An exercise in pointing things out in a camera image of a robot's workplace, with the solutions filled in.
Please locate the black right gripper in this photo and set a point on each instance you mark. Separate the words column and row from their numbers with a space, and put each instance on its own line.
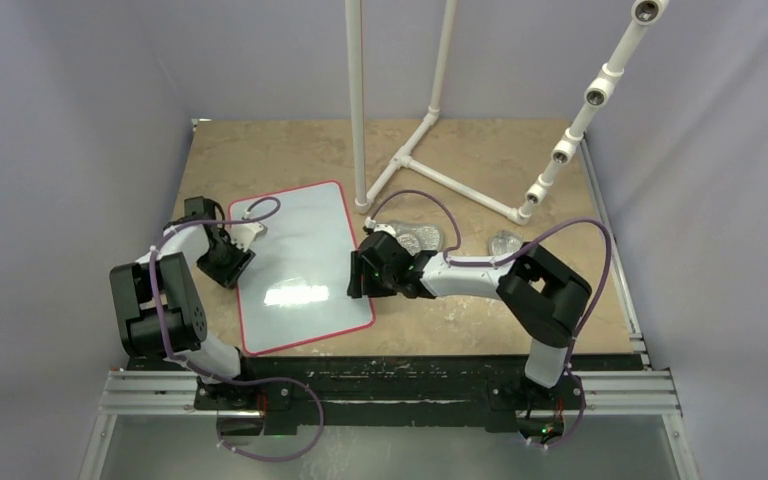
column 358, row 267

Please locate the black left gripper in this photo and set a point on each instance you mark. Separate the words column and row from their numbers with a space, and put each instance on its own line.
column 228, row 276

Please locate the white board with pink rim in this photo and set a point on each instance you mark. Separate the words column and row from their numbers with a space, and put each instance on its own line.
column 295, row 290

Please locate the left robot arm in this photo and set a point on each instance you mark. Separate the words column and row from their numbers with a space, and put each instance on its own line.
column 159, row 313

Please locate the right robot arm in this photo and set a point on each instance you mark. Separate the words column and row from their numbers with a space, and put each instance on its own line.
column 546, row 296

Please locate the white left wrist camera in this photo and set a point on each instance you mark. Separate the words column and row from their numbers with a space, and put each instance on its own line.
column 244, row 235

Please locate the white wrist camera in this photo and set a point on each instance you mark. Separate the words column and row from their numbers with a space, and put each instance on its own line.
column 244, row 235
column 372, row 226

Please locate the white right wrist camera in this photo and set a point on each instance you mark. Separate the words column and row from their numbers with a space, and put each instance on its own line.
column 372, row 226

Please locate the aluminium frame rails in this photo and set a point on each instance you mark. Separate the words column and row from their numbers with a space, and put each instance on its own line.
column 640, row 404

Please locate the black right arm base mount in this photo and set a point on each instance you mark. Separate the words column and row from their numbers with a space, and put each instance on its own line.
column 543, row 414

